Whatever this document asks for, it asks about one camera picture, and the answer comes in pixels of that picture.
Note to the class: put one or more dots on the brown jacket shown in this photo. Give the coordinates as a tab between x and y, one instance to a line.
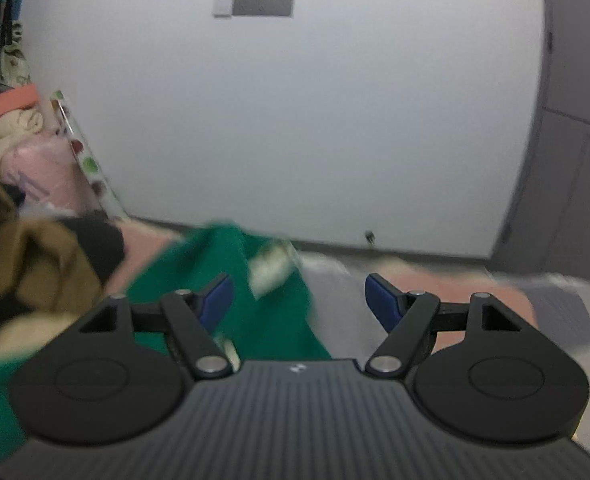
42	267

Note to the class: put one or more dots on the green hooded sweatshirt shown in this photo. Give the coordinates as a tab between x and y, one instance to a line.
268	319

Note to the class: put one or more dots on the grey door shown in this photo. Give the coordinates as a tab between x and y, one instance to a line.
548	226

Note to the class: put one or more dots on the pink plastic bag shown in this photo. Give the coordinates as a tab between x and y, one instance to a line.
45	169

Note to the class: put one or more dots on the white wall switch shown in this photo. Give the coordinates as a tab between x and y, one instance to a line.
222	8

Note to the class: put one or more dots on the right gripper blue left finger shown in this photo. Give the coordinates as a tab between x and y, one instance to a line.
122	368

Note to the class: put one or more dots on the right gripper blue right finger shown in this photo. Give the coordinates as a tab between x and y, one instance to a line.
478	368

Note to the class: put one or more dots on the grey wall switch panel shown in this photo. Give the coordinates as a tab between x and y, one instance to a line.
269	8

